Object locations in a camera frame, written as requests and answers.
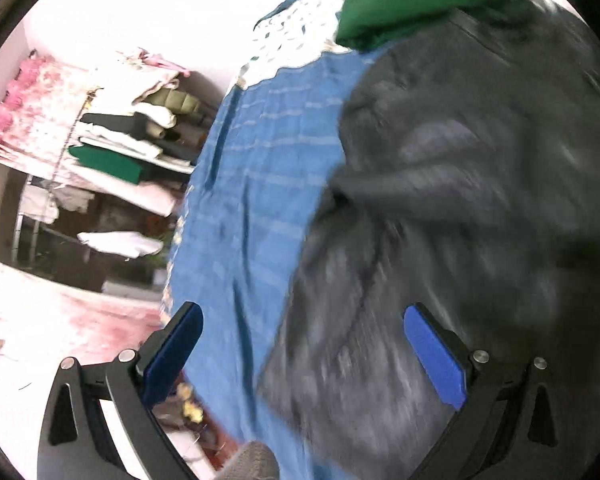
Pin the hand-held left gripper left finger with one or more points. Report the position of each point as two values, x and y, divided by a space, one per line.
172 350

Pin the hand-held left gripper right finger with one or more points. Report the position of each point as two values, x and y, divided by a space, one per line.
437 355

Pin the dark grey jacket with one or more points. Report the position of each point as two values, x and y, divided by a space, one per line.
445 200

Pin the metal clothes shelf rack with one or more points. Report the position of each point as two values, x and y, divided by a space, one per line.
105 170

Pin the white folded cloth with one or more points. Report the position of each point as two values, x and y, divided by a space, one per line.
122 243

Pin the pink floral rug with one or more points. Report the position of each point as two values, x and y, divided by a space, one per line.
55 305

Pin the grey shoe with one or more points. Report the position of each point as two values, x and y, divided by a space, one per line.
250 462

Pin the blue striped bed sheet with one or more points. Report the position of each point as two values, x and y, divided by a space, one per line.
260 185

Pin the green folded cloth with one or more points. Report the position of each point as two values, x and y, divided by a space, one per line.
111 161

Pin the pink floral curtain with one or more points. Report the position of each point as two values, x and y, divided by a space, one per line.
30 105

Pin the white patterned blanket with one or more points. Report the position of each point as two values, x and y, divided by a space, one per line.
300 25

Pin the green garment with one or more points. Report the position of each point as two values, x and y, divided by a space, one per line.
405 0

